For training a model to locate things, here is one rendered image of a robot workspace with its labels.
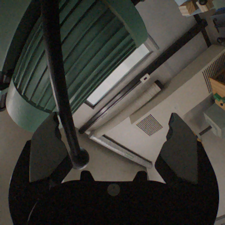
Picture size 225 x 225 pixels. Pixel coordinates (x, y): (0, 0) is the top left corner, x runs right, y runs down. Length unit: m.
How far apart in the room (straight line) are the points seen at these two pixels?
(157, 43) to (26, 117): 1.57
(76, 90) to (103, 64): 0.06
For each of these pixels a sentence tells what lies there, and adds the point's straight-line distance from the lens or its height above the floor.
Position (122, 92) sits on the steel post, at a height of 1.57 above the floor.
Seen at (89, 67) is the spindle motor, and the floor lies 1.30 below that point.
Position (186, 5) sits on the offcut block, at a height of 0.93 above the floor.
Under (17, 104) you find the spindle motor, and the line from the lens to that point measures 0.25.
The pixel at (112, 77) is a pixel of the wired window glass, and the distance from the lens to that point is 1.62.
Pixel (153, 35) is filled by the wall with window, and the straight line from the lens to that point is 1.60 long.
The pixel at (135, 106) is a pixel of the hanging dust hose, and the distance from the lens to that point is 1.59.
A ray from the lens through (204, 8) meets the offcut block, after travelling 0.48.
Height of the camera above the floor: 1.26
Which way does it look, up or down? 22 degrees up
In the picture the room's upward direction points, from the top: 131 degrees counter-clockwise
